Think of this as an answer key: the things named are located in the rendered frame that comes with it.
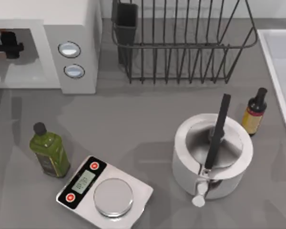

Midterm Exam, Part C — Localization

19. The silver and black kitchen scale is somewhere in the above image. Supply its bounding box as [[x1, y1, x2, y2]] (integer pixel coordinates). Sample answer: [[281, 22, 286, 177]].
[[55, 155, 154, 229]]

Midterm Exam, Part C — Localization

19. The green bottle with black cap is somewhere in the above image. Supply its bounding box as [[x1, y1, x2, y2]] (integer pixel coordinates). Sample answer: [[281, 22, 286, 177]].
[[29, 122, 71, 178]]

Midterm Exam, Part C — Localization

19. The small microwave knob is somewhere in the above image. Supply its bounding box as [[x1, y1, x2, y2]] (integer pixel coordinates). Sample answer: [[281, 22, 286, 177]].
[[63, 63, 86, 79]]

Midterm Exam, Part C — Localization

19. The large microwave knob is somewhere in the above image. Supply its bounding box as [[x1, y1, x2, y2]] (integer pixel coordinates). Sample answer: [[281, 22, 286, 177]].
[[58, 41, 82, 59]]

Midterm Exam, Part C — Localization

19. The dark grey cutlery holder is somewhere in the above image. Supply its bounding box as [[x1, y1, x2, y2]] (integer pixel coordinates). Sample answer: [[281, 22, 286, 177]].
[[111, 0, 139, 65]]

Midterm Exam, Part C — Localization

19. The brown bottle with yellow label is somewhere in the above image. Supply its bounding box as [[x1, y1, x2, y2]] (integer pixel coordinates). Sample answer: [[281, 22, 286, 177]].
[[241, 87, 268, 137]]

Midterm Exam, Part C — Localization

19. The dark grey wire dish rack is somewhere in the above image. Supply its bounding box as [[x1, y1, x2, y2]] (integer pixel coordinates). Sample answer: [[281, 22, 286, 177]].
[[111, 0, 258, 85]]

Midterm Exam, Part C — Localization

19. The white sink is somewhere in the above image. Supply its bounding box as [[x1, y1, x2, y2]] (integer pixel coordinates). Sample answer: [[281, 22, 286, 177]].
[[256, 29, 286, 161]]

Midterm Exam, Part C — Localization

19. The pale microwave oven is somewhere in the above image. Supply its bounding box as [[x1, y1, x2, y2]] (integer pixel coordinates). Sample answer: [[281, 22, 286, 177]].
[[0, 0, 103, 95]]

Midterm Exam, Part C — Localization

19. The white kettle with black handle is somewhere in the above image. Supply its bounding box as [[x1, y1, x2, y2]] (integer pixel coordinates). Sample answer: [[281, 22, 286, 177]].
[[172, 93, 254, 208]]

